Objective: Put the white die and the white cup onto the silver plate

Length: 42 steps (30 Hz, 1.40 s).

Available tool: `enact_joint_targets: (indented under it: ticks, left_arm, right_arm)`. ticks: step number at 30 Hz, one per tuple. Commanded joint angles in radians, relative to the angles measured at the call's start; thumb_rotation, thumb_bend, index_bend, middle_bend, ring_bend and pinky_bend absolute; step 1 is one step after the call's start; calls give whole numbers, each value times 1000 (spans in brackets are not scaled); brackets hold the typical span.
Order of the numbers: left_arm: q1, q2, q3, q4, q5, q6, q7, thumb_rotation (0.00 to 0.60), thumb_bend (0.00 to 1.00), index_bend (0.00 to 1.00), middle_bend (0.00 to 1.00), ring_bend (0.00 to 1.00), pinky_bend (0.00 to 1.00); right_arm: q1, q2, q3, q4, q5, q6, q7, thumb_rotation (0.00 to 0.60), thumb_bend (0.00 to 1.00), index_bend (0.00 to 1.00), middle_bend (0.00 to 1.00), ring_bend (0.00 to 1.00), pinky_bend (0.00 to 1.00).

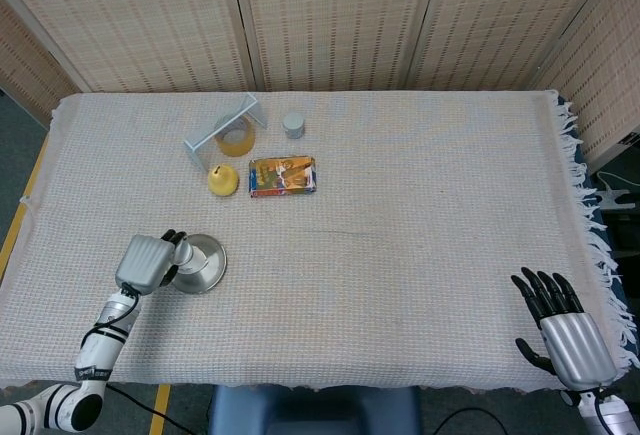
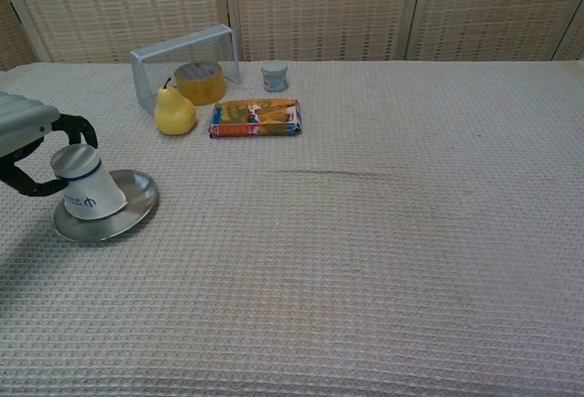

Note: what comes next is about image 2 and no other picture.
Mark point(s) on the yellow pear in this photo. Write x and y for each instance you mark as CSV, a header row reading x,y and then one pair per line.
x,y
173,113

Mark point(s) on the beige waffle weave tablecloth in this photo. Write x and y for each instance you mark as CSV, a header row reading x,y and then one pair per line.
x,y
347,242

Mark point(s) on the round metal plate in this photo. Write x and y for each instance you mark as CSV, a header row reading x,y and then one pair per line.
x,y
137,196

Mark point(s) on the grey metal mesh shelf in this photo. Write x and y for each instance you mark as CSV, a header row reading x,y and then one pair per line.
x,y
150,57

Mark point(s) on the colourful printed snack packet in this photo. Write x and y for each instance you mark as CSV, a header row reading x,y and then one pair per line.
x,y
255,118

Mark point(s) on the small white lidded jar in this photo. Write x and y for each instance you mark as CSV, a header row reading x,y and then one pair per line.
x,y
274,76

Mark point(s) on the white paper cup blue print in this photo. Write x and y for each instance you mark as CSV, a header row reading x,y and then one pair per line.
x,y
86,187

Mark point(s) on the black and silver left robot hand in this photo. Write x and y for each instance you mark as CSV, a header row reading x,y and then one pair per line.
x,y
18,123

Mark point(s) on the yellow packing tape roll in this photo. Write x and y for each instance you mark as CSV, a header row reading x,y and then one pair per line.
x,y
201,83

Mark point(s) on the woven bamboo folding screen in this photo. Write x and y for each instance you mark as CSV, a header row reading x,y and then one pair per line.
x,y
319,9

